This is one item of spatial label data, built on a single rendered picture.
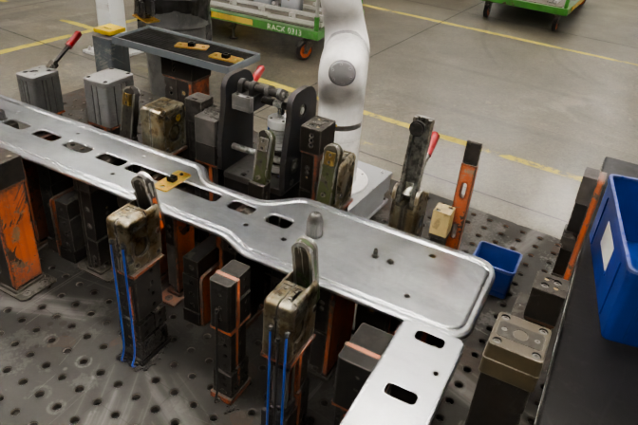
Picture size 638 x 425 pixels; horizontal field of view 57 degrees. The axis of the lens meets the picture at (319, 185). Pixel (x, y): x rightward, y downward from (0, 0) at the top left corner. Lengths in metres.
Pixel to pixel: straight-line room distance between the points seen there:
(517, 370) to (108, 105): 1.08
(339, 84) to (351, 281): 0.59
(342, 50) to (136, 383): 0.85
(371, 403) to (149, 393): 0.54
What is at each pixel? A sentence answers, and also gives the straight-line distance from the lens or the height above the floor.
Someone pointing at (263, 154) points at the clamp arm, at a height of 1.05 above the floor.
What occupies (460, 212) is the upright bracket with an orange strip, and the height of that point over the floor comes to 1.05.
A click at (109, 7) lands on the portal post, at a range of 5.10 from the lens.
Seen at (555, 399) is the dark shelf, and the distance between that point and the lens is 0.88.
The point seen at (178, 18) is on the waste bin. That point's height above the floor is 0.60.
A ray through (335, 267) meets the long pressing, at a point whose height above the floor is 1.00.
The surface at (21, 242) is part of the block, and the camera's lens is 1.48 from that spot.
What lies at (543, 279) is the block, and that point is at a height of 1.08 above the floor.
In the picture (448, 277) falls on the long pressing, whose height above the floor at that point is 1.00.
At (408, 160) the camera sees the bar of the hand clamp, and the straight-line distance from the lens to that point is 1.13.
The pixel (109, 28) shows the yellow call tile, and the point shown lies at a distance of 1.75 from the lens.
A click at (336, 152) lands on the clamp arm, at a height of 1.10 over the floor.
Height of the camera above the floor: 1.64
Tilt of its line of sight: 30 degrees down
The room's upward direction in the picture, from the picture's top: 5 degrees clockwise
